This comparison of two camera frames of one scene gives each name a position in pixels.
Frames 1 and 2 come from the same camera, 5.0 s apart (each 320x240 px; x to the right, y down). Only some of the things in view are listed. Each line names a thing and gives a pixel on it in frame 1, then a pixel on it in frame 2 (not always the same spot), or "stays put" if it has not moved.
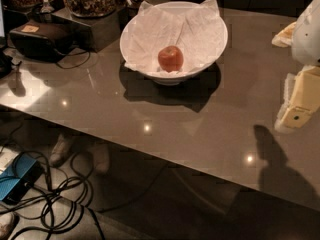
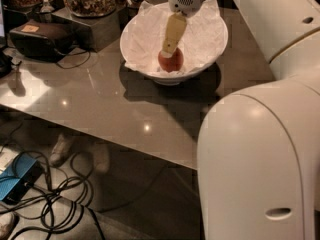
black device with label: x=41 y=40 stays put
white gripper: x=307 y=37 -> x=185 y=0
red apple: x=170 y=58 stays put
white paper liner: x=200 y=33 stays put
